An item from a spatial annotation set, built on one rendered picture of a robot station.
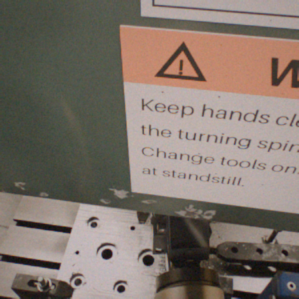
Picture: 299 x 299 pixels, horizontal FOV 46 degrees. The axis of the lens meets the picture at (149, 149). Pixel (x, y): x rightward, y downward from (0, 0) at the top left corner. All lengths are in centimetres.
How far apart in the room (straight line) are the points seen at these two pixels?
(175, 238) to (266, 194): 21
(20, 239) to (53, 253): 10
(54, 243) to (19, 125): 82
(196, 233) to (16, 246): 69
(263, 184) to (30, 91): 12
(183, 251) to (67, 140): 25
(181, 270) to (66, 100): 27
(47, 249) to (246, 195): 83
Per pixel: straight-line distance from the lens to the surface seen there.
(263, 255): 91
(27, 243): 101
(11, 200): 138
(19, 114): 18
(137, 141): 16
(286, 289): 61
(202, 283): 38
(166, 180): 19
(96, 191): 21
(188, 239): 39
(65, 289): 83
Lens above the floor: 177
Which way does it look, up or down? 51 degrees down
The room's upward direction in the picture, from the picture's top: straight up
